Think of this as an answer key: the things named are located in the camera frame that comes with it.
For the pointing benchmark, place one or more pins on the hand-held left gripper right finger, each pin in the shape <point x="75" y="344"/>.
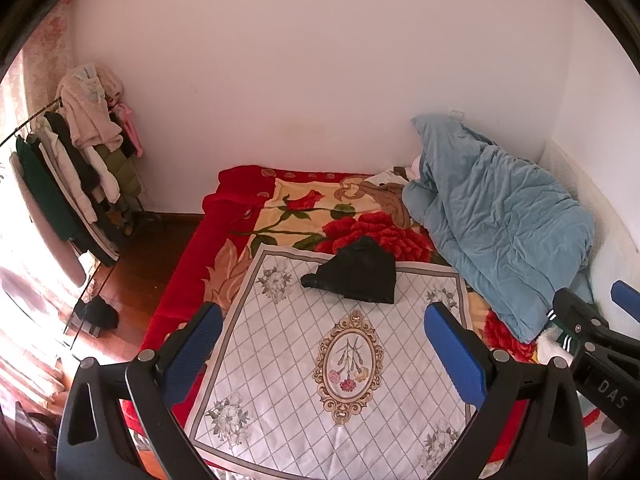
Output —
<point x="455" y="360"/>

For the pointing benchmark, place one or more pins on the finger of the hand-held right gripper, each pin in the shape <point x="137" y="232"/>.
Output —
<point x="575" y="307"/>
<point x="627" y="296"/>

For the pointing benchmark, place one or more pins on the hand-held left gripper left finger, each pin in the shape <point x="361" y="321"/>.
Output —
<point x="195" y="355"/>

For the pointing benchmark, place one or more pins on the black metal clothes rack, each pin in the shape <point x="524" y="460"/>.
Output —
<point x="44" y="110"/>

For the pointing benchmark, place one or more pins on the green white striped garment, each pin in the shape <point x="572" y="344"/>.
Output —
<point x="564" y="338"/>

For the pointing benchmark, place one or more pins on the white fluffy cloth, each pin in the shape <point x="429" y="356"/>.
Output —
<point x="550" y="352"/>

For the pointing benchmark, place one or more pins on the white quilted floral mat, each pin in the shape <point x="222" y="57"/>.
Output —
<point x="280" y="340"/>

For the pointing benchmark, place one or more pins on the small black cloth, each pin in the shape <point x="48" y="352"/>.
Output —
<point x="100" y="315"/>

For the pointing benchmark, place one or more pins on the light blue duvet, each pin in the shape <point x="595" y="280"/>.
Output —
<point x="490" y="220"/>

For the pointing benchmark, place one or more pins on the red floral blanket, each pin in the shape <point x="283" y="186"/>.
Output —
<point x="360" y="230"/>

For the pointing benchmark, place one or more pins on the pale pink coat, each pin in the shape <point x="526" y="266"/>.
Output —
<point x="55" y="255"/>

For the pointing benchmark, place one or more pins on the white and black garment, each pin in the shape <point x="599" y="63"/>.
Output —
<point x="387" y="177"/>

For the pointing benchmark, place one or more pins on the olive puffer jacket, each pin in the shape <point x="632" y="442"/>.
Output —
<point x="122" y="172"/>

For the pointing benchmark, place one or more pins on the white puffer jacket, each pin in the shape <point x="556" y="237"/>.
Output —
<point x="67" y="175"/>

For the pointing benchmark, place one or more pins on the dark green coat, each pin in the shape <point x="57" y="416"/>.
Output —
<point x="42" y="180"/>

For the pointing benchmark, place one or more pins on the pink garment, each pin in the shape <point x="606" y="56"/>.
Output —
<point x="131" y="130"/>

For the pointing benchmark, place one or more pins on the black coat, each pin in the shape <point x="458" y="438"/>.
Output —
<point x="70" y="145"/>

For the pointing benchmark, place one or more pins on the beige fluffy coat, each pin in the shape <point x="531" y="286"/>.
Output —
<point x="92" y="110"/>

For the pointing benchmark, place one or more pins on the floral curtain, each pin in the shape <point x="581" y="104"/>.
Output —
<point x="45" y="50"/>

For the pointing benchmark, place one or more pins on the white wall socket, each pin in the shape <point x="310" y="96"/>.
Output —
<point x="455" y="112"/>

